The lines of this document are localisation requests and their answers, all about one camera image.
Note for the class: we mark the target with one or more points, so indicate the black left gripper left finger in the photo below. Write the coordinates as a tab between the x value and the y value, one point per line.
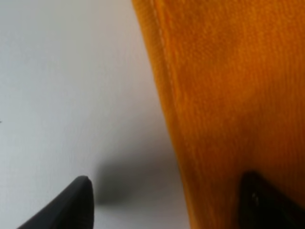
73	208

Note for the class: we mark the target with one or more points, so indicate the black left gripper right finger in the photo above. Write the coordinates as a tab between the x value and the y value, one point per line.
263	206

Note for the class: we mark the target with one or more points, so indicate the orange terry towel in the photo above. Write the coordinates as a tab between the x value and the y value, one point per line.
231	80

